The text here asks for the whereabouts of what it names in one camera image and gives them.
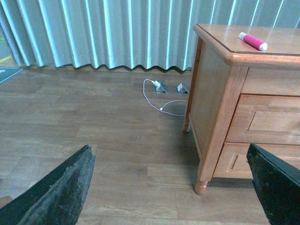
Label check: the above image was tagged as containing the metal floor socket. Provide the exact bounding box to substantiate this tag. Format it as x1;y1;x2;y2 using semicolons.
153;82;169;94
173;82;189;94

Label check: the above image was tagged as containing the grey pleated curtain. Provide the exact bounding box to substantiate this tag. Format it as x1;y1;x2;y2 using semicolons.
0;0;300;70

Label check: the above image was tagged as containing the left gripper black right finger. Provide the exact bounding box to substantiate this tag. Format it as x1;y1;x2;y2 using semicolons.
247;143;300;225

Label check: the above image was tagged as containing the pink marker with white caps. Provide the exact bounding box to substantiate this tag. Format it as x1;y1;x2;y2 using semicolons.
238;32;268;51

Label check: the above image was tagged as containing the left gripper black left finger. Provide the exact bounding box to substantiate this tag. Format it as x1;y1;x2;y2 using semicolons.
0;145;96;225

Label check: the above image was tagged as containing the wooden nightstand cabinet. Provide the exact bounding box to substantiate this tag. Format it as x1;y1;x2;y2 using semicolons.
183;24;300;195

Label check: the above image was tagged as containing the wooden drawer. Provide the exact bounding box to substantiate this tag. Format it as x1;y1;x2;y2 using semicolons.
213;142;300;179
226;94;300;145

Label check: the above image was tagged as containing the left metal floor socket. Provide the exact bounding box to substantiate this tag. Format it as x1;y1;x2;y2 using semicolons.
153;82;169;94

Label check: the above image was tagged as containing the white charger cable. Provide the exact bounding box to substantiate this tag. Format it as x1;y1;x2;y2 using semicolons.
143;79;188;117

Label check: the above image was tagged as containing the right metal floor socket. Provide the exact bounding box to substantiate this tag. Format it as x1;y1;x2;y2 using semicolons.
173;82;189;94

